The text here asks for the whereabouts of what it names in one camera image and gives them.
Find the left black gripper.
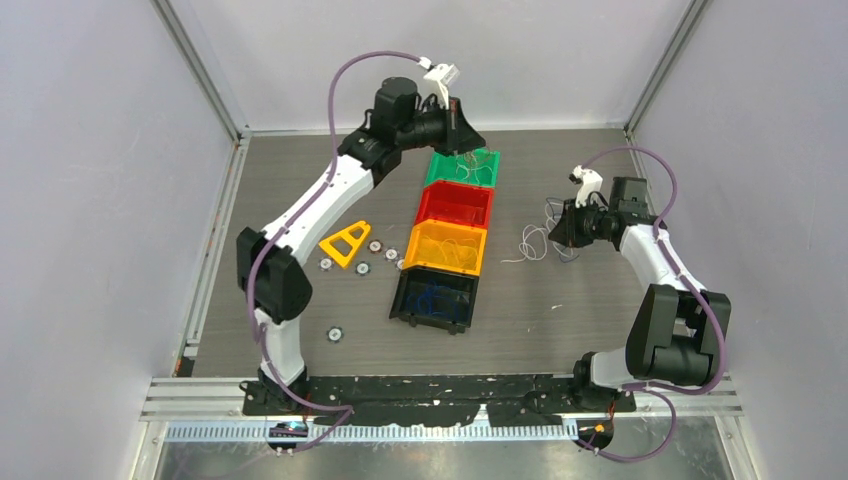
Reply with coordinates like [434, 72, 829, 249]
[397, 96, 485, 158]

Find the multicolour wire bundle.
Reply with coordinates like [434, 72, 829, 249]
[500, 197, 581, 265]

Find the blue wire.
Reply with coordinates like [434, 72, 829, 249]
[405, 283, 473, 321]

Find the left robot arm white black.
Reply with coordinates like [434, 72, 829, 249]
[236, 77, 486, 414]

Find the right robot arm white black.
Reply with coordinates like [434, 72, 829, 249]
[548, 169, 731, 411]

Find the green plastic bin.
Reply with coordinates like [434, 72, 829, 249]
[424, 148, 501, 188]

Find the red plastic bin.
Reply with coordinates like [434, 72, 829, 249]
[414, 180, 495, 229]

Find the yellow plastic bin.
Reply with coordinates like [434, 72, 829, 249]
[404, 220, 488, 276]

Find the round disc middle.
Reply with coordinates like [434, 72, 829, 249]
[384, 248, 399, 262]

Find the round disc red centre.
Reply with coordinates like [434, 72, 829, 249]
[368, 240, 383, 254]

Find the yellow triangular plastic piece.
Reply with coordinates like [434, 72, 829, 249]
[318, 220, 372, 269]

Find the round disc lower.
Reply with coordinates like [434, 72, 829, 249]
[355, 261, 371, 276]

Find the black plastic bin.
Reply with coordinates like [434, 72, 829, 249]
[389, 267, 480, 335]

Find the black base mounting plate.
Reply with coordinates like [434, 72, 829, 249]
[239, 373, 636, 427]

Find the lone round disc front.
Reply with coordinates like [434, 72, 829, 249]
[327, 327, 344, 343]

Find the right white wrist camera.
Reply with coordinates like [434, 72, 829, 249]
[569, 165, 603, 208]

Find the aluminium frame rail front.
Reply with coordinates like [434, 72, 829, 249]
[140, 378, 744, 443]

